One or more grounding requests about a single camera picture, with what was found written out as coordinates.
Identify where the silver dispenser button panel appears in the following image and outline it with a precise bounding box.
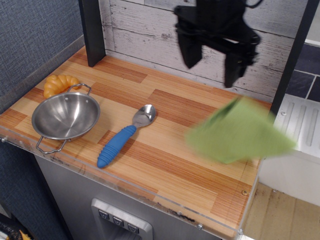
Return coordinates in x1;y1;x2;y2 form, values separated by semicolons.
91;198;154;240

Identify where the grey toy fridge cabinet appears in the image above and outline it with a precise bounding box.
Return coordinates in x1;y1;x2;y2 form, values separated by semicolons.
33;153;256;240

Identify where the blue handled metal spoon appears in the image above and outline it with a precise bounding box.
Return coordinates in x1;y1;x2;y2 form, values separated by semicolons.
97;104;156;168

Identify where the stainless steel bowl with handles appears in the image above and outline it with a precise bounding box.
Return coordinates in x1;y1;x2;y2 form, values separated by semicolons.
31;83;101;155

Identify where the yellow toy on floor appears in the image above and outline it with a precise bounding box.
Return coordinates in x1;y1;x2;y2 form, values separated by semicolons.
19;230;33;240

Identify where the green cloth napkin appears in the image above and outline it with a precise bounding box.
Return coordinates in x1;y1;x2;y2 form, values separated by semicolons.
185;97;296;164

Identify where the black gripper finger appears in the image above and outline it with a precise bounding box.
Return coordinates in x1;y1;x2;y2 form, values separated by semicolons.
178;33;202;69
224;53;248;88

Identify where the dark right frame post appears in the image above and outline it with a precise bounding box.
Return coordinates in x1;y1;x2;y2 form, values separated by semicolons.
269;0;320;116

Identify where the dark frame post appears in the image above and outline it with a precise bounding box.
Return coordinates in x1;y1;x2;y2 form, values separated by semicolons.
78;0;106;67
269;0;320;116

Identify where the clear acrylic table edge guard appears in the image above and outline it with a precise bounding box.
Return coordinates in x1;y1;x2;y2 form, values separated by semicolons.
0;121;251;240

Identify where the white toy sink unit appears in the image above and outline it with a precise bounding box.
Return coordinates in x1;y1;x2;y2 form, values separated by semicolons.
258;93;320;207

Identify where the dark left frame post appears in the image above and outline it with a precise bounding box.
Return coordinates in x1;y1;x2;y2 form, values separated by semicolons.
78;0;106;67

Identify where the orange plastic croissant toy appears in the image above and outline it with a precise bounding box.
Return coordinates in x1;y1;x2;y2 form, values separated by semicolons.
43;75;80;99

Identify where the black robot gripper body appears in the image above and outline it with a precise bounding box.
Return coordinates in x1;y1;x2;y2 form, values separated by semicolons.
173;0;261;66

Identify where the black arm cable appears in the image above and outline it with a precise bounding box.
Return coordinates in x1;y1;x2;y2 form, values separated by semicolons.
243;0;265;9

